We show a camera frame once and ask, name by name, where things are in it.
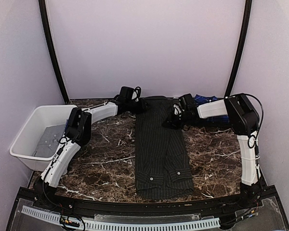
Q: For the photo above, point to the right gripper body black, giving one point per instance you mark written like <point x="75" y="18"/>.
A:
<point x="179" y="121"/>

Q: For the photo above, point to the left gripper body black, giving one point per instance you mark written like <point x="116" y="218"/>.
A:
<point x="137" y="108"/>

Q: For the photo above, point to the black pinstriped long sleeve shirt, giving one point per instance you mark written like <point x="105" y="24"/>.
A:
<point x="162" y="167"/>

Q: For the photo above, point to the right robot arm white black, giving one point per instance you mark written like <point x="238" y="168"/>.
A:
<point x="244" y="121"/>

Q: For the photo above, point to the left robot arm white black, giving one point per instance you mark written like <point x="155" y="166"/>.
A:
<point x="78" y="133"/>

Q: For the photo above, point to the blue plaid folded shirt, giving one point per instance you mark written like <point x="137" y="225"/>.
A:
<point x="216" y="119"/>

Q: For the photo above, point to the grey button shirt in bin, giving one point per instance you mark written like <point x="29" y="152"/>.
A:
<point x="49" y="141"/>

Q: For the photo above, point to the white plastic bin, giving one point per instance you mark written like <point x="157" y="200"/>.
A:
<point x="29" y="135"/>

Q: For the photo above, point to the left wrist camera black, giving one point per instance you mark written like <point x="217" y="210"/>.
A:
<point x="128" y="94"/>

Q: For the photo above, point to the black front rail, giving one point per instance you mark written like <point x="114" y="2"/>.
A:
<point x="88" y="208"/>

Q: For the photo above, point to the right black frame post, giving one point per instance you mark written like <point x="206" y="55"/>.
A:
<point x="240" y="47"/>

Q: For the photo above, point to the black frame post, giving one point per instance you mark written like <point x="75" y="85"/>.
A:
<point x="51" y="50"/>
<point x="240" y="47"/>

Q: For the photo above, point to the left black frame post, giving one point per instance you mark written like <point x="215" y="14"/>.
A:
<point x="51" y="50"/>

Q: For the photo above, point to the white slotted cable duct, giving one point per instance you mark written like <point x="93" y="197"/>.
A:
<point x="124" y="223"/>

